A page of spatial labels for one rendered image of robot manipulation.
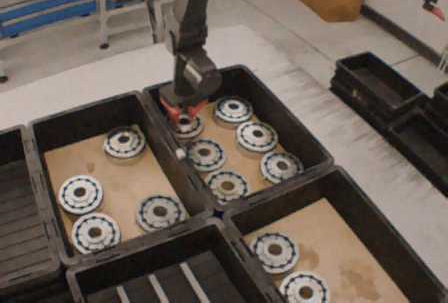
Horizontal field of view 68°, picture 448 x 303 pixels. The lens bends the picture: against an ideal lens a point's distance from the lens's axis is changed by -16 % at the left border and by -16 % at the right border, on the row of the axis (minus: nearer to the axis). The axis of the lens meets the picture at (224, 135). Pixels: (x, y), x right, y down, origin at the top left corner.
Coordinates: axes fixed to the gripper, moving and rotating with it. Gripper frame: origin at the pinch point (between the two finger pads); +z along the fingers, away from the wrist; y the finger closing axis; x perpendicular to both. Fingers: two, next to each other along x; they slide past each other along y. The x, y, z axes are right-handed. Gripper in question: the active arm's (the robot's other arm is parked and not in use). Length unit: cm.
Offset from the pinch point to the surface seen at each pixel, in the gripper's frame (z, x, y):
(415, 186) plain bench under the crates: 17, -47, 56
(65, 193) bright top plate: 1.0, -6.0, -34.3
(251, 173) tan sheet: 4.1, -19.9, 6.1
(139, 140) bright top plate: 1.2, 0.0, -12.2
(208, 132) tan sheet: 4.0, -3.7, 5.4
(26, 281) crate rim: -5, -25, -49
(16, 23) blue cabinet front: 47, 185, -18
